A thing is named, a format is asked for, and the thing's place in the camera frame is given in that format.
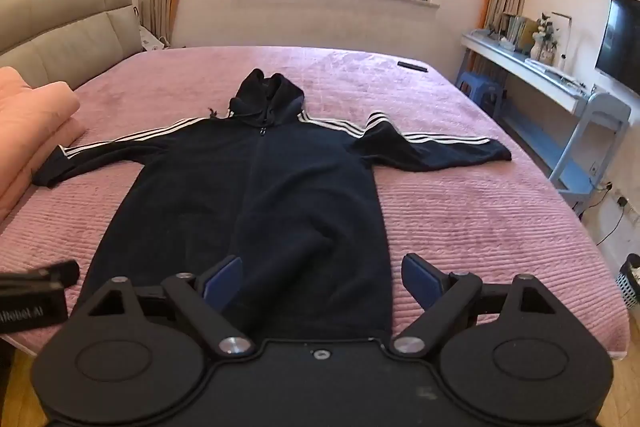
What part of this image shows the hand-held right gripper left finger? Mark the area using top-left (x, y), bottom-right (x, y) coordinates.
top-left (75, 255), bottom-right (254, 358)

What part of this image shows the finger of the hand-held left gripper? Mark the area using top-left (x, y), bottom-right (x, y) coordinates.
top-left (0, 260), bottom-right (81, 292)

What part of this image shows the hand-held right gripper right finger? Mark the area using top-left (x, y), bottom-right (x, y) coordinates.
top-left (389, 253), bottom-right (566, 357)

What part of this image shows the dark navy striped hoodie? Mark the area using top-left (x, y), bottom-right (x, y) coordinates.
top-left (31, 68), bottom-right (513, 342)

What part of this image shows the pink bedspread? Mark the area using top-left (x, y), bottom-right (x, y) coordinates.
top-left (0, 45), bottom-right (630, 361)

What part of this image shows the folded pink quilt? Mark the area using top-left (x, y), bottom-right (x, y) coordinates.
top-left (0, 66), bottom-right (89, 224)

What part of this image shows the blue plastic stool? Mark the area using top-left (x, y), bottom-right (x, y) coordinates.
top-left (454, 70), bottom-right (504, 118)

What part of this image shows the light blue desk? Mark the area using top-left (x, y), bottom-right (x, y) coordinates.
top-left (459, 29), bottom-right (633, 208)

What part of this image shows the black and white laundry basket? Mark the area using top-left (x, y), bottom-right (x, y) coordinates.
top-left (615, 252), bottom-right (640, 309)

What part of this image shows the white keyboard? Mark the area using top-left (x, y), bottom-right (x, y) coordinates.
top-left (524, 58), bottom-right (587, 96)

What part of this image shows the beige padded headboard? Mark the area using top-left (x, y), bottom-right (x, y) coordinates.
top-left (0, 0), bottom-right (144, 90)

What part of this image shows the white bedside object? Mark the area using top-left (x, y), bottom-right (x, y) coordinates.
top-left (140, 27), bottom-right (172, 53)

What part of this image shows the row of books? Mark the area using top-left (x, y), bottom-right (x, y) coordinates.
top-left (499, 12), bottom-right (539, 53)

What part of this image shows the white vase with flowers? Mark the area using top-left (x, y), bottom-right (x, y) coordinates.
top-left (530, 12), bottom-right (559, 63)

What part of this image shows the black flat television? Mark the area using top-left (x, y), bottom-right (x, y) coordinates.
top-left (593, 0), bottom-right (640, 96)

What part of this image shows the wall socket with plug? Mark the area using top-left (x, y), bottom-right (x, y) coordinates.
top-left (601, 180), bottom-right (632, 210)

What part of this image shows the white picture frame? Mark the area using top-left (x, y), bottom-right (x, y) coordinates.
top-left (551, 11), bottom-right (573, 68)

